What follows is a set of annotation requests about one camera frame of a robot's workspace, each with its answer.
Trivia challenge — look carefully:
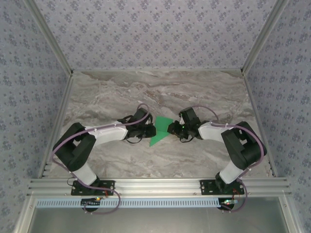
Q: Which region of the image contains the green paper sheet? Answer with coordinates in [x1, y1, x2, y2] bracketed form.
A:
[149, 116, 174, 147]

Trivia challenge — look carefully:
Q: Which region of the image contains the grey metal sheet panel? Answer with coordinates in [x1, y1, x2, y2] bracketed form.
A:
[26, 197, 292, 233]

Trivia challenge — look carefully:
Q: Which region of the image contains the small black electronics board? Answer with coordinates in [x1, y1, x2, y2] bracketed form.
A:
[81, 198, 101, 207]
[220, 198, 240, 206]

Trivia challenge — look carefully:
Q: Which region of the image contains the aluminium mounting rail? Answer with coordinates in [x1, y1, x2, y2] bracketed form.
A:
[27, 177, 292, 197]

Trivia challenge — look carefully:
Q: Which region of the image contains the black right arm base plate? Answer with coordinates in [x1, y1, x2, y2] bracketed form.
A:
[199, 179, 245, 196]

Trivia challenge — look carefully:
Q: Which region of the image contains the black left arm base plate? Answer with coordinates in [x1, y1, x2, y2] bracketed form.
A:
[70, 180, 116, 196]

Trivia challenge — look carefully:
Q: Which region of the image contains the aluminium table side rail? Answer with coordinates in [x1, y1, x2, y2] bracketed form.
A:
[240, 69, 279, 178]
[37, 72, 75, 179]

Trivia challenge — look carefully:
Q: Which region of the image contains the slotted light blue cable duct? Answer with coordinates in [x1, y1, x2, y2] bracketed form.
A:
[35, 198, 235, 209]

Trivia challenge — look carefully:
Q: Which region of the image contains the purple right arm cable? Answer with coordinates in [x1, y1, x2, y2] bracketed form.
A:
[191, 105, 268, 214]

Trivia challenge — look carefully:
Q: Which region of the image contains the aluminium frame post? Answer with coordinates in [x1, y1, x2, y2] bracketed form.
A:
[23, 0, 74, 76]
[240, 0, 290, 75]

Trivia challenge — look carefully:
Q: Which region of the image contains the aluminium lower frame bar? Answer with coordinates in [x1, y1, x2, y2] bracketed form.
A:
[279, 196, 302, 233]
[14, 196, 37, 233]

